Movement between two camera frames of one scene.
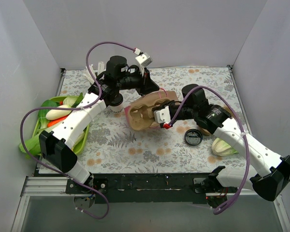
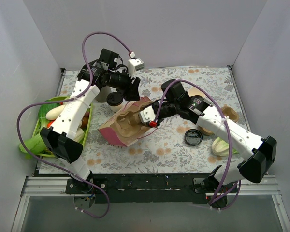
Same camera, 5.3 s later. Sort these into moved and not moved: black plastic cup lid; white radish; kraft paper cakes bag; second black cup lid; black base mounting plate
Moved: kraft paper cakes bag
Not moved: white radish; second black cup lid; black base mounting plate; black plastic cup lid
